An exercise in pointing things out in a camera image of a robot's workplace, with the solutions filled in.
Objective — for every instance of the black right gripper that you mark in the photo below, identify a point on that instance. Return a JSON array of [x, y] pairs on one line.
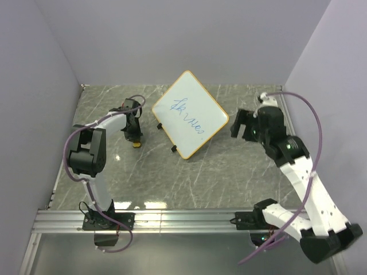
[[243, 117]]

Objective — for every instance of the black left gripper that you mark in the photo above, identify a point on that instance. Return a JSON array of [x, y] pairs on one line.
[[136, 137]]

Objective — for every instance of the yellow whiteboard eraser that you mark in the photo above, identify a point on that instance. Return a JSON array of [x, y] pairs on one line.
[[136, 144]]

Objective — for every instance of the yellow-framed whiteboard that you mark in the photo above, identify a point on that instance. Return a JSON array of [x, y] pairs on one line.
[[189, 114]]

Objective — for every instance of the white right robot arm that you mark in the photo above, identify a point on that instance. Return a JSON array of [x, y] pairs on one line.
[[326, 231]]

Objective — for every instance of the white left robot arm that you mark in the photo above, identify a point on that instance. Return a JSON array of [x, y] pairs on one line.
[[85, 156]]

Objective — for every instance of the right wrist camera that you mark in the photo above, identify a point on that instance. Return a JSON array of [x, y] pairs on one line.
[[267, 100]]

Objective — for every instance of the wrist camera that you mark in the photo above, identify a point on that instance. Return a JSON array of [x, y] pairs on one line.
[[130, 105], [267, 100]]

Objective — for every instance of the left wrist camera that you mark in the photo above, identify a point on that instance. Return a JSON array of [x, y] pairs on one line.
[[130, 105]]

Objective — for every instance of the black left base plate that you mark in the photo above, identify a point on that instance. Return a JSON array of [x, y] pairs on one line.
[[123, 220]]

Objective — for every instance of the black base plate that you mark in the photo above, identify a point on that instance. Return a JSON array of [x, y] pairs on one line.
[[123, 220], [245, 220]]

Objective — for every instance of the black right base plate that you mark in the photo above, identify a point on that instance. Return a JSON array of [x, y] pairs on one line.
[[245, 220]]

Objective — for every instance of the aluminium mounting rail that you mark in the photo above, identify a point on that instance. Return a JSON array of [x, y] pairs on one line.
[[146, 221]]

